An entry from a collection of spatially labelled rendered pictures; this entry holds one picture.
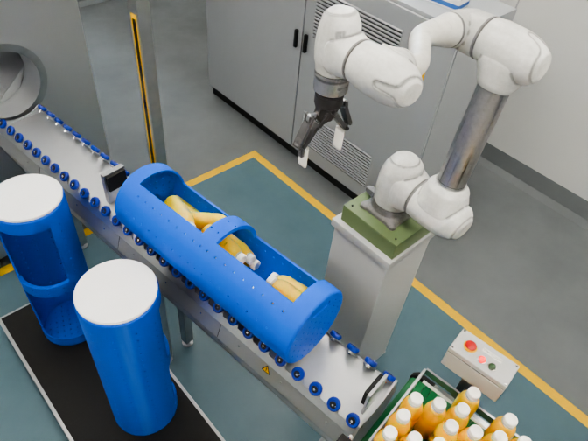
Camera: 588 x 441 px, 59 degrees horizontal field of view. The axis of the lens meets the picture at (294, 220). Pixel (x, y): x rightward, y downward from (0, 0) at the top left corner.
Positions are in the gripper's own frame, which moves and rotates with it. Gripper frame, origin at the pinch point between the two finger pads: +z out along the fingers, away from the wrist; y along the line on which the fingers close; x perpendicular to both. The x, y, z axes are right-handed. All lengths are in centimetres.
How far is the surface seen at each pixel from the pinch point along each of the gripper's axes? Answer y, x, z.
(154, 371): -52, 21, 96
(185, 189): -10, 60, 53
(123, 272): -48, 40, 58
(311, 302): -15.1, -19.1, 37.8
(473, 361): 18, -61, 51
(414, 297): 107, 1, 162
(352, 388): -11, -39, 68
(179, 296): -33, 30, 74
